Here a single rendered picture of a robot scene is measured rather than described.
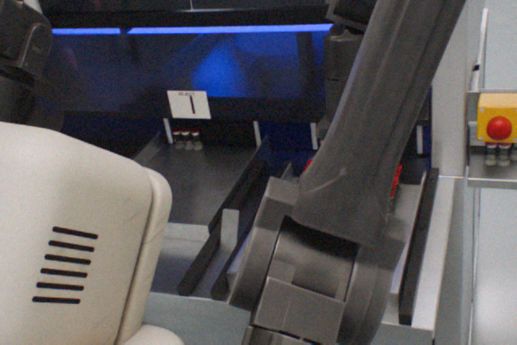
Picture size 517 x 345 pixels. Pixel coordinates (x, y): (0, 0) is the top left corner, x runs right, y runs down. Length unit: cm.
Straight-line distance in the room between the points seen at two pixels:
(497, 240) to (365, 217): 219
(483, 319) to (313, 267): 185
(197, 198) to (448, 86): 51
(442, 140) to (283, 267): 83
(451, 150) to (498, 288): 121
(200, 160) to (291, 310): 101
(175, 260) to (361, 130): 76
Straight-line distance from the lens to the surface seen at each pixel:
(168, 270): 113
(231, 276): 104
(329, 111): 84
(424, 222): 113
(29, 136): 42
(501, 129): 119
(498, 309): 233
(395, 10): 41
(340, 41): 81
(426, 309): 100
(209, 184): 133
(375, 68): 42
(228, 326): 169
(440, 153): 126
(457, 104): 122
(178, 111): 137
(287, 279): 45
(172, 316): 174
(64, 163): 42
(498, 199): 285
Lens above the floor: 155
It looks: 29 degrees down
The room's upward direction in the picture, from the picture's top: 8 degrees counter-clockwise
